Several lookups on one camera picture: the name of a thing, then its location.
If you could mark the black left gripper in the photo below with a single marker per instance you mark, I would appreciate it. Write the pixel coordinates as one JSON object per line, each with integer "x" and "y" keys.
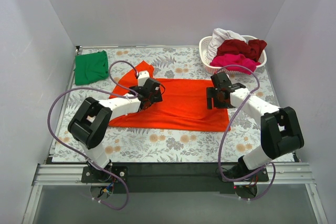
{"x": 148, "y": 100}

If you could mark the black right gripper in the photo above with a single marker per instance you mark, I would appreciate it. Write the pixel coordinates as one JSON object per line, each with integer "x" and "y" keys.
{"x": 211, "y": 98}

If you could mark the orange t-shirt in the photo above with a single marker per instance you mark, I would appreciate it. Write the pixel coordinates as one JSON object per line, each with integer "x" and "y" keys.
{"x": 184, "y": 107}

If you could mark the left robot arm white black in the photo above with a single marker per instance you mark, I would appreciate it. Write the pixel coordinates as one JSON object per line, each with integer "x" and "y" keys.
{"x": 89, "y": 124}

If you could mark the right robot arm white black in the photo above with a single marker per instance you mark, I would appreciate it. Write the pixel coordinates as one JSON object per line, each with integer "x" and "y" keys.
{"x": 280, "y": 132}

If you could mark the magenta pink t-shirt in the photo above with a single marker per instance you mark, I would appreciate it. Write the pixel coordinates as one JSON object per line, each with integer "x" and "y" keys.
{"x": 247, "y": 64}

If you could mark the dark red t-shirt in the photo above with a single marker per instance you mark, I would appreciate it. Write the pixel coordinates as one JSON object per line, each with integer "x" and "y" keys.
{"x": 251, "y": 49}

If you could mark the white t-shirt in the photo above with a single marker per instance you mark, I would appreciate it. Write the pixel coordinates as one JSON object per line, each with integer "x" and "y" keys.
{"x": 218, "y": 37}

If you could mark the folded green t-shirt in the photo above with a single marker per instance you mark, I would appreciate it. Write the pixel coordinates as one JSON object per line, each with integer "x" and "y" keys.
{"x": 90, "y": 68}

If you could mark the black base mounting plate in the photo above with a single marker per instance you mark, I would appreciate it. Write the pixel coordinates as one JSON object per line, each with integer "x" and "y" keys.
{"x": 172, "y": 177}

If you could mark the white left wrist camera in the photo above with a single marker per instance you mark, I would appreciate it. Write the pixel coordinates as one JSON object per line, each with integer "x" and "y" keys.
{"x": 142, "y": 77}

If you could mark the aluminium frame rail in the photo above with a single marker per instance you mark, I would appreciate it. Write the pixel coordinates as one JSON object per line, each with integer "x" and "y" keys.
{"x": 71, "y": 174}

